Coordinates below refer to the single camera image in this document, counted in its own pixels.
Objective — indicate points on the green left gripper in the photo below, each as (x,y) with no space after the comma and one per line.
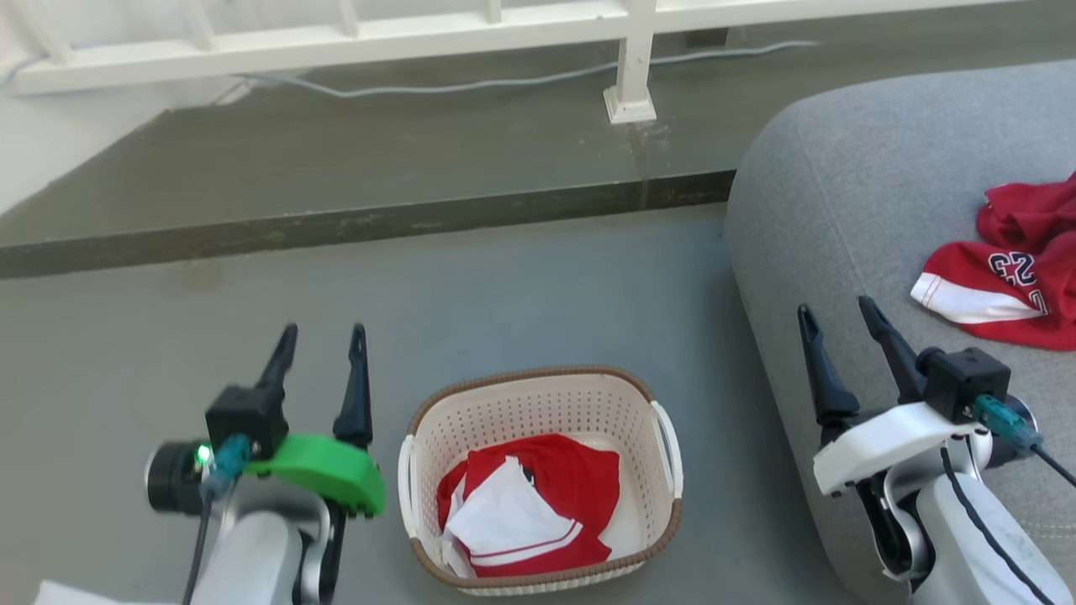
(336,470)

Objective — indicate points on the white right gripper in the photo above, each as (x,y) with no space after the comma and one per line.
(883,441)

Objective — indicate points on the red jersey with navy number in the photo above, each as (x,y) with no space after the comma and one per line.
(1034,311)

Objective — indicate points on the grey fabric sofa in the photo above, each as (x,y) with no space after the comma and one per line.
(841,210)

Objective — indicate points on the cream plastic laundry basket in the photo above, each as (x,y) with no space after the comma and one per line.
(538,403)

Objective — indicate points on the red white striped garment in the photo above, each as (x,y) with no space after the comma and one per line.
(580,479)

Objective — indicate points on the white metal railing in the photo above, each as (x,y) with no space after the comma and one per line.
(635,50)

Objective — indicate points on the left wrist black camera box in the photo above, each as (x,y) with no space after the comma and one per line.
(248,416)

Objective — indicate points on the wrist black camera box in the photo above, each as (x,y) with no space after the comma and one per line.
(248,416)
(967,382)

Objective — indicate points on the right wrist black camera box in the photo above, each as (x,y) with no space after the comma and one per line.
(967,382)

